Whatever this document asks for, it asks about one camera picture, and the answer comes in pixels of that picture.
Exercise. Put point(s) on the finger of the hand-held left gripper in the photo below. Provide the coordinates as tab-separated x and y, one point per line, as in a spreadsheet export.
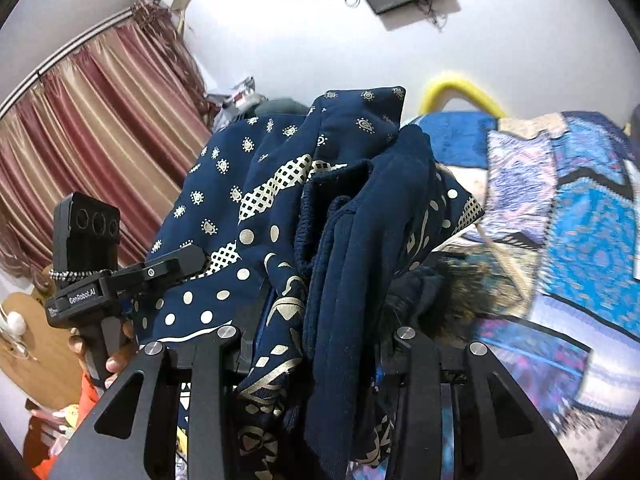
165	267

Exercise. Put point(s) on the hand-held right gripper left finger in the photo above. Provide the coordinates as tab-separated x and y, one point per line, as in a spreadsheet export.
215	360

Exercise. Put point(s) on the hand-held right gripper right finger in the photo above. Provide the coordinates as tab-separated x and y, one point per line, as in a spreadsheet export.
420	375

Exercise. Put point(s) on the navy patterned garment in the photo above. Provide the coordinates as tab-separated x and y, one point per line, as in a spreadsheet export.
280	220

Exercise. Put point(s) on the person's left hand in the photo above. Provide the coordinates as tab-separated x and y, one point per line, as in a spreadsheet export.
120	357

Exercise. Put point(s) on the red and gold striped curtain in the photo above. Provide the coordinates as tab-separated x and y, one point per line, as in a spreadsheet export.
100	135

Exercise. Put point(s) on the wooden furniture panel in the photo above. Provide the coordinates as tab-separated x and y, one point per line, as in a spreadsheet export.
40	355

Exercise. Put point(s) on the orange clothing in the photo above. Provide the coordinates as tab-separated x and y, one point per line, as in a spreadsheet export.
55	430

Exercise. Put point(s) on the grey plastic packaging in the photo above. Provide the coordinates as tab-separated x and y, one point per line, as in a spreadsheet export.
232	100

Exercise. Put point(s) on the curtain rod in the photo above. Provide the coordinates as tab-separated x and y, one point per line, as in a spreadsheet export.
65	50

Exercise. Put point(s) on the blue patchwork blanket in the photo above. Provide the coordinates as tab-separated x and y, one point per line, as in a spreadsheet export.
585	240

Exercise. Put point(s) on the yellow padded tube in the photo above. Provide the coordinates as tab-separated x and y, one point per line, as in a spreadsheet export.
465	87

